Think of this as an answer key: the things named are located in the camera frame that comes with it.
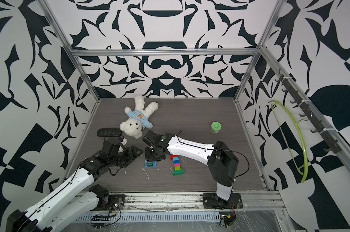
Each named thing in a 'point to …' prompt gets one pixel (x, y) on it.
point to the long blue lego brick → (154, 164)
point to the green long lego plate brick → (177, 172)
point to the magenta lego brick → (177, 165)
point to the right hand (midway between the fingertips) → (147, 158)
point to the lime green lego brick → (177, 168)
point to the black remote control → (109, 132)
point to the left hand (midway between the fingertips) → (139, 151)
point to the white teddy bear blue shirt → (137, 118)
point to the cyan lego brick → (175, 158)
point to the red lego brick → (173, 156)
